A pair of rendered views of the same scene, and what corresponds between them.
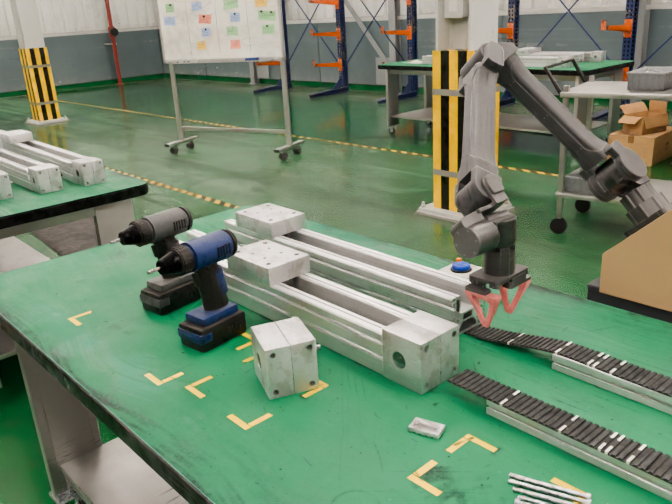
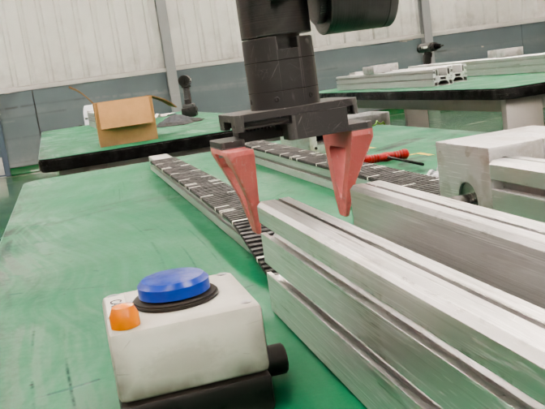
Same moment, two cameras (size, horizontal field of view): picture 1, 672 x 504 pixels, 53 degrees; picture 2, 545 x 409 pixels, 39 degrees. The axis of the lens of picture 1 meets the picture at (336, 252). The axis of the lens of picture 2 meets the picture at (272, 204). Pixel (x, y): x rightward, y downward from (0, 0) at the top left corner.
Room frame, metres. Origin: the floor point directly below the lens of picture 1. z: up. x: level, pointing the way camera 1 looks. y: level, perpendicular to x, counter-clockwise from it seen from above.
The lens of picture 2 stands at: (1.71, -0.04, 0.96)
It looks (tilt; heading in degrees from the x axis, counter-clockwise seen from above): 10 degrees down; 207
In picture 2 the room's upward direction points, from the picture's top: 8 degrees counter-clockwise
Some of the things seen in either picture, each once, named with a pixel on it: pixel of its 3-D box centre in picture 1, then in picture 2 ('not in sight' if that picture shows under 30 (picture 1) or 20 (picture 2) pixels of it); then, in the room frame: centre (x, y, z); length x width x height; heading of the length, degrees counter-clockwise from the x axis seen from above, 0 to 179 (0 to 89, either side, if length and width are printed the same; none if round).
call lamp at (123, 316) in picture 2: not in sight; (123, 314); (1.41, -0.28, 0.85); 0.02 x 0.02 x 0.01
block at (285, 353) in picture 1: (290, 355); not in sight; (1.05, 0.09, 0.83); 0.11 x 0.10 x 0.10; 109
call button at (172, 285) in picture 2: (461, 267); (174, 291); (1.37, -0.27, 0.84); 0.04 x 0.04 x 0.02
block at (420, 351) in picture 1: (425, 348); (504, 191); (1.04, -0.15, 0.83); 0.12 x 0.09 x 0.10; 130
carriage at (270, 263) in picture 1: (268, 267); not in sight; (1.37, 0.15, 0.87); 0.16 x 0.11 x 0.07; 40
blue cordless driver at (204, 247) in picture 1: (196, 294); not in sight; (1.20, 0.28, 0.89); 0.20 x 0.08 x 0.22; 139
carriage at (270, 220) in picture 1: (270, 224); not in sight; (1.69, 0.17, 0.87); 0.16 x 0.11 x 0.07; 40
